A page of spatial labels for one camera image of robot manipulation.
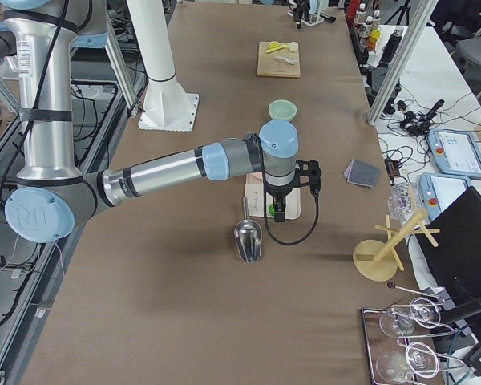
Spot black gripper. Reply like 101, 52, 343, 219
291, 0, 307, 22
265, 184, 293, 223

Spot white plastic spoon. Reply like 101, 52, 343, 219
273, 56, 299, 65

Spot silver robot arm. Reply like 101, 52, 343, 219
2, 1, 303, 244

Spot pink bowl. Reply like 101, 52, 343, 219
250, 172, 263, 180

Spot metal ice scoop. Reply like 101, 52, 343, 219
234, 197, 262, 263

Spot mint green bowl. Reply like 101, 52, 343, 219
268, 99, 297, 121

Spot clear plastic ice bag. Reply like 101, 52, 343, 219
387, 182, 423, 223

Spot cream plastic tray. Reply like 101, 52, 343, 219
245, 174, 301, 220

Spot lemon slices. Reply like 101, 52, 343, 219
267, 41, 279, 49

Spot yellow plastic knife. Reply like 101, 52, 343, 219
265, 44, 288, 54

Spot wooden cutting board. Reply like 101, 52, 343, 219
257, 41, 301, 79

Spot grey folded cloth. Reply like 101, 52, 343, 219
343, 159, 380, 189

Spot black bottle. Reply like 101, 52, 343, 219
379, 26, 404, 67

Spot wooden cup tree stand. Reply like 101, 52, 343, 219
353, 207, 440, 282

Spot lower teach pendant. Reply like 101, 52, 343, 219
419, 172, 471, 221

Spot teach pendant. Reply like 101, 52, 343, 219
427, 128, 481, 180
419, 172, 471, 221

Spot upper wine glass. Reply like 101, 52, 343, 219
379, 297, 441, 338

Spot upper teach pendant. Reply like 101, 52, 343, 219
427, 128, 481, 180

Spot wine glass rack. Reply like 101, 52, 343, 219
360, 294, 475, 384

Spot black monitor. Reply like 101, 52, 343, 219
417, 187, 481, 305

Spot lower wine glass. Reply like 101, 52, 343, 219
376, 342, 439, 384

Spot white wire rack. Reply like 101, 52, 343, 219
288, 0, 336, 29

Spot black camera cable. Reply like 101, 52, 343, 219
262, 188, 321, 246

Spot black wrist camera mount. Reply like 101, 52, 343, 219
292, 160, 321, 198

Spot aluminium frame post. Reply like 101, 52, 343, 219
366, 0, 438, 126

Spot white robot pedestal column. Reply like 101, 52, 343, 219
127, 0, 199, 132

